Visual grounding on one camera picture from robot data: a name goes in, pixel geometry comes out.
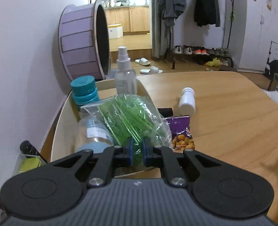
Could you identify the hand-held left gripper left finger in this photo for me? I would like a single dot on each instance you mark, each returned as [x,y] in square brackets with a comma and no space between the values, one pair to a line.
[129,151]

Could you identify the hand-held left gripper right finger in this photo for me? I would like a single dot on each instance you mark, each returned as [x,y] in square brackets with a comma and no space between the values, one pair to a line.
[146,151]

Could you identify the bag of green floss picks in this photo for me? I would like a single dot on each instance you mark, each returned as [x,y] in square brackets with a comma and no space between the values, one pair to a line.
[124,117]

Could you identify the toothpick jar with blue lid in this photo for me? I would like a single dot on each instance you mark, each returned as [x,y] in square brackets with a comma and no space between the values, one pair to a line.
[94,134]

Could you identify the white spray bottle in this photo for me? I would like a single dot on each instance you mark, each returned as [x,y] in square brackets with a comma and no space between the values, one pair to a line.
[124,80]

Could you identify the beige plastic basket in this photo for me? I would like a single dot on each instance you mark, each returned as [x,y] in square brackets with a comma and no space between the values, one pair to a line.
[63,122]

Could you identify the teal capped supplement bottle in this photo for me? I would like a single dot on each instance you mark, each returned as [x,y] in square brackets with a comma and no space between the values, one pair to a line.
[84,91]

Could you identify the purple snack packet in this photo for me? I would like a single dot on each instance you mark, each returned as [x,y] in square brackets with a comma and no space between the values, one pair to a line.
[179,131]

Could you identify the small black cloth roll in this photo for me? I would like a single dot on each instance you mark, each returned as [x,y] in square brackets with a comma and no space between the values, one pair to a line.
[164,112]

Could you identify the white plastic bottle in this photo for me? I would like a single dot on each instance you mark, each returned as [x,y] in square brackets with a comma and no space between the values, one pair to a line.
[187,103]

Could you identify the white slipper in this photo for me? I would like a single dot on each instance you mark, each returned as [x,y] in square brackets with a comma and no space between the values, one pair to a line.
[143,61]
[151,70]

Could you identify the green box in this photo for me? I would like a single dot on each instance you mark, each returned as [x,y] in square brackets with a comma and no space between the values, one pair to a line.
[31,164]

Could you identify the dark bottle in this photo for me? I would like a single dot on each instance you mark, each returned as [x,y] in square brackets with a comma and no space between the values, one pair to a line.
[29,148]

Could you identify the yellow plush toy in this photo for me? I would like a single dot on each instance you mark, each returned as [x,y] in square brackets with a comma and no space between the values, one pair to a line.
[213,62]

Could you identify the grey curtain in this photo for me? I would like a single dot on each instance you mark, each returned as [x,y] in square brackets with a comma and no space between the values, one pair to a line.
[156,40]

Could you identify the row of shoes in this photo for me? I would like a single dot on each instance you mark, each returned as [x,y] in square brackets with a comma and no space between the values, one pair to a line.
[200,51]

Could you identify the brown cardboard box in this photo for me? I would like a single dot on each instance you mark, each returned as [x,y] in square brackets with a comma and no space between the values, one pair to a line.
[228,68]

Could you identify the white foam box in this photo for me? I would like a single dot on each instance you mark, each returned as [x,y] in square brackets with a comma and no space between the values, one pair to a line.
[115,31]

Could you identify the purple cat wheel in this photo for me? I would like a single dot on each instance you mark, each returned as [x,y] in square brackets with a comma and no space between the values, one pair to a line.
[77,42]

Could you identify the wooden kitchen cabinets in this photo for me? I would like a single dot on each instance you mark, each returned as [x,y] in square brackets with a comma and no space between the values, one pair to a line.
[134,18]

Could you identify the black clothes rack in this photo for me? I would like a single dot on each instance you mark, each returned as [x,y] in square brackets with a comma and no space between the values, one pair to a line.
[229,35]

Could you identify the dishes on kitchen counter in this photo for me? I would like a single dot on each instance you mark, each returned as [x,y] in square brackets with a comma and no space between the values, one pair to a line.
[113,3]

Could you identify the grey hoodie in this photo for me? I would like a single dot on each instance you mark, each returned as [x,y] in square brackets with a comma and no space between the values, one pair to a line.
[171,4]

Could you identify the white wardrobe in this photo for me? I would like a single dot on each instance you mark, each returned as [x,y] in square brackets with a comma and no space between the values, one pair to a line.
[254,40]

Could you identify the black coat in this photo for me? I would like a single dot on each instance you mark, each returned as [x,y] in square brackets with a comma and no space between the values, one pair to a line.
[206,7]

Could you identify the green hanging item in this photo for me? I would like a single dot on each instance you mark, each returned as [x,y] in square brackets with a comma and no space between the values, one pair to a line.
[233,15]

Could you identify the white drawer unit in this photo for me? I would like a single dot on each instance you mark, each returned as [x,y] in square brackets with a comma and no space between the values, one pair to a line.
[275,51]

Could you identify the cartoon mouse sticker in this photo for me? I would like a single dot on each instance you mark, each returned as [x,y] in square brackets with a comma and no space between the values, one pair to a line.
[269,2]

